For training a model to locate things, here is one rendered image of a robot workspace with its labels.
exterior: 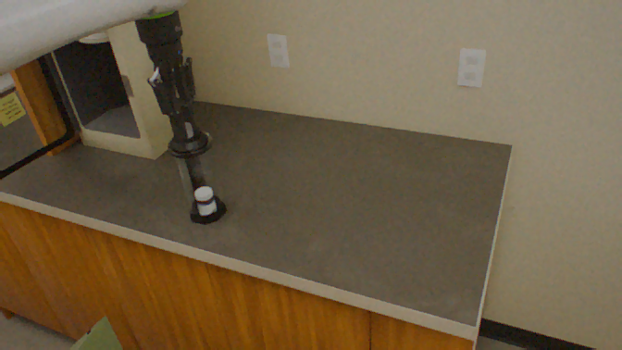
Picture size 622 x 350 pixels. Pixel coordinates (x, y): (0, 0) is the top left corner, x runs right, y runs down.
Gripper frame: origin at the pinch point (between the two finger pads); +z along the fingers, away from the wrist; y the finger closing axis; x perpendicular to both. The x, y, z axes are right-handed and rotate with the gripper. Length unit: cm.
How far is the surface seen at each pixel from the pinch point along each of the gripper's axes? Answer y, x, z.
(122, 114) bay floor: -27, -54, 21
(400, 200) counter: -22, 47, 28
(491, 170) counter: -43, 67, 28
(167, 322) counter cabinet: 11, -19, 72
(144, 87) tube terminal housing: -20.9, -32.3, 5.0
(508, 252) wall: -62, 76, 74
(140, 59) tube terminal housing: -22.4, -32.3, -3.3
